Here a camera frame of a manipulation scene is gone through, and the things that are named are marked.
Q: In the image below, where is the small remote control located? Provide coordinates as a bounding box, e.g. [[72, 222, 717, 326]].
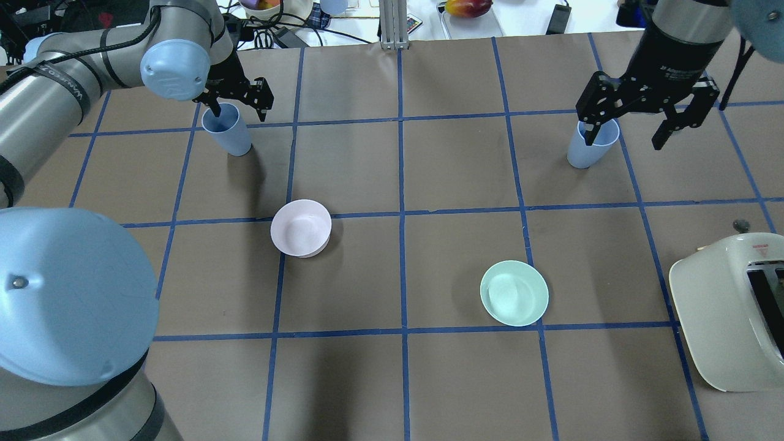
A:
[[406, 13, 423, 34]]

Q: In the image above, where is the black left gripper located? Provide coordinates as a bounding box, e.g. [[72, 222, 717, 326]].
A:
[[192, 52, 274, 123]]

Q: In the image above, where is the bowl of foam cubes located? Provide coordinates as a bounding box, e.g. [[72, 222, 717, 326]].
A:
[[239, 0, 314, 25]]

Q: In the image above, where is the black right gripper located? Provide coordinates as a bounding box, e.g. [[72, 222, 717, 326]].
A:
[[576, 70, 720, 151]]

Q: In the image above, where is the blue cup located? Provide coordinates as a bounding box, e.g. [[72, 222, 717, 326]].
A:
[[567, 119, 620, 168], [201, 102, 252, 157]]

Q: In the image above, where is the cream toaster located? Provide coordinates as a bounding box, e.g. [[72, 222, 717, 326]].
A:
[[668, 232, 783, 393]]

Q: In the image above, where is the mint green bowl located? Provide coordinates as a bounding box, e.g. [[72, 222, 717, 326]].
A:
[[479, 260, 549, 327]]

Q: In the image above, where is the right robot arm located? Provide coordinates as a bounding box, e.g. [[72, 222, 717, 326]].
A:
[[576, 1, 783, 150]]

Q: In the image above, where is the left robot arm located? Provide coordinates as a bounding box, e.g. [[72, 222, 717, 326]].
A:
[[1, 1, 274, 440]]

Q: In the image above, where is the black power adapter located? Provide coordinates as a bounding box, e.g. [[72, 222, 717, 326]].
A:
[[545, 2, 572, 34]]

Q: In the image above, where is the red mango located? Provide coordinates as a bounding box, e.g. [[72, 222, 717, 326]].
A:
[[443, 0, 493, 19]]

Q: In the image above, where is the pink bowl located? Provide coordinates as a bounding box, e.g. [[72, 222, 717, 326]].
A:
[[271, 199, 331, 258]]

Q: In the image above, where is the aluminium frame post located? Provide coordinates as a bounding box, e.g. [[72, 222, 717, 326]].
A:
[[379, 0, 410, 50]]

